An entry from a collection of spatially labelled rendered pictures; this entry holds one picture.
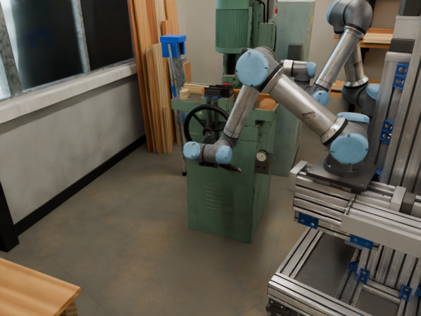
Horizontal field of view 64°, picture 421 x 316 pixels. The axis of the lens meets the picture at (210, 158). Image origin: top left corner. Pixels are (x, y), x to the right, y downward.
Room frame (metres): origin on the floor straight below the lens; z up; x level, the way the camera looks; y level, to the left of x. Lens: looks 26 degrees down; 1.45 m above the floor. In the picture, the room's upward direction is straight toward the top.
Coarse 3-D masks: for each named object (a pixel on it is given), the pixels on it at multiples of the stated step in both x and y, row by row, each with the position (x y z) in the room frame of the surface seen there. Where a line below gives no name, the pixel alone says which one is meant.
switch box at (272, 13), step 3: (264, 0) 2.16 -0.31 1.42; (270, 0) 2.15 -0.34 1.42; (273, 0) 2.15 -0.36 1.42; (264, 3) 2.16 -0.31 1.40; (270, 3) 2.15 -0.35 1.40; (273, 3) 2.15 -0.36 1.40; (276, 3) 2.20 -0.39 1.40; (270, 6) 2.15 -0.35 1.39; (273, 6) 2.14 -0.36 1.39; (276, 6) 2.21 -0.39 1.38; (270, 9) 2.15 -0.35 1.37; (273, 9) 2.14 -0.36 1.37; (270, 12) 2.15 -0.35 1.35; (273, 12) 2.15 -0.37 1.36; (270, 15) 2.15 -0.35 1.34; (273, 15) 2.15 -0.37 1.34; (276, 15) 2.23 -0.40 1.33; (270, 18) 2.15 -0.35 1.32
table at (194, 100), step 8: (192, 96) 1.97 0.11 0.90; (200, 96) 1.97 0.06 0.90; (176, 104) 1.89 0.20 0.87; (184, 104) 1.87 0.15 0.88; (192, 104) 1.86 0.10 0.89; (200, 104) 1.84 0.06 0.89; (256, 104) 1.81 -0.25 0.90; (280, 104) 1.88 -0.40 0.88; (200, 112) 1.76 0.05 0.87; (256, 112) 1.72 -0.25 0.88; (264, 112) 1.71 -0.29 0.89; (272, 112) 1.70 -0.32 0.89; (224, 120) 1.69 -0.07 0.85; (264, 120) 1.71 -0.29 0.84; (272, 120) 1.69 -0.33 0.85
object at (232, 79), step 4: (224, 76) 1.91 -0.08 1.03; (228, 76) 1.90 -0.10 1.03; (232, 76) 1.90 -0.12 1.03; (236, 76) 1.95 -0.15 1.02; (224, 80) 1.91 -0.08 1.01; (228, 80) 1.90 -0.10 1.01; (232, 80) 1.89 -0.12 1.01; (236, 80) 1.95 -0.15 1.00; (232, 84) 1.89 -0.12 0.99; (236, 84) 1.95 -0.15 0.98
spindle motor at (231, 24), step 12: (216, 0) 1.93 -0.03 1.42; (228, 0) 1.87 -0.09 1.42; (240, 0) 1.87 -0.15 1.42; (216, 12) 1.93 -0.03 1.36; (228, 12) 1.87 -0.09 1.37; (240, 12) 1.87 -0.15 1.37; (216, 24) 1.93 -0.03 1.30; (228, 24) 1.87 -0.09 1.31; (240, 24) 1.87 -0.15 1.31; (216, 36) 1.93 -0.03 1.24; (228, 36) 1.87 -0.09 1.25; (240, 36) 1.88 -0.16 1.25; (216, 48) 1.92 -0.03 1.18; (228, 48) 1.87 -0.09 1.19; (240, 48) 1.88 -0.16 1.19
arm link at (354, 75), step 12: (336, 0) 1.73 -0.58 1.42; (348, 0) 1.65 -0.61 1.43; (336, 12) 1.65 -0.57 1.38; (336, 24) 1.67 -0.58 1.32; (348, 60) 1.69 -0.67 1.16; (360, 60) 1.69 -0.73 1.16; (348, 72) 1.70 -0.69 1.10; (360, 72) 1.69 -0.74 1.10; (348, 84) 1.71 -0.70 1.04; (360, 84) 1.68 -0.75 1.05; (348, 96) 1.72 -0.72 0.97
